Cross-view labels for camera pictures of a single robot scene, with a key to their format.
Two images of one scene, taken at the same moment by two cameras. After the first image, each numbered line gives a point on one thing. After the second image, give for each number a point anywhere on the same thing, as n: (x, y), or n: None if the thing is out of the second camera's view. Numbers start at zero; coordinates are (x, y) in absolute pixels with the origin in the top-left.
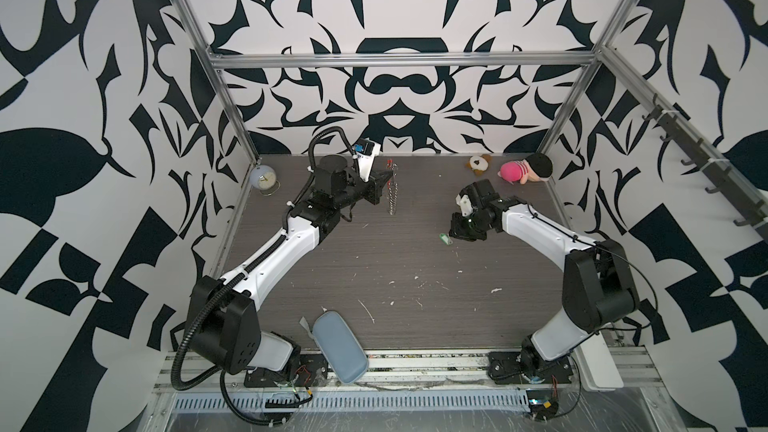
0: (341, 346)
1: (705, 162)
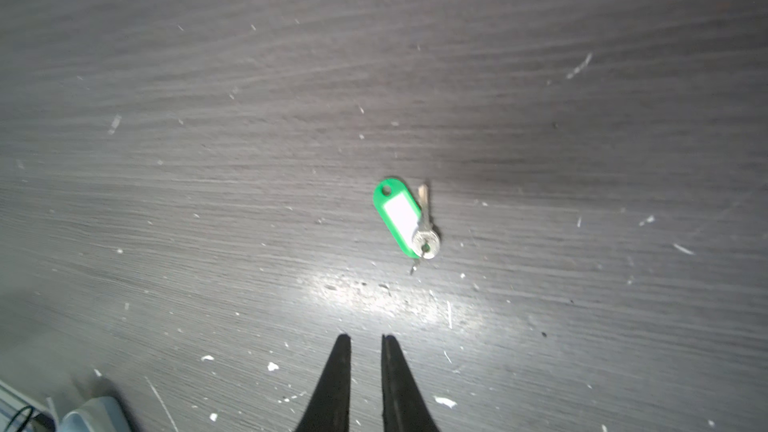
0: (99, 414)
1: None
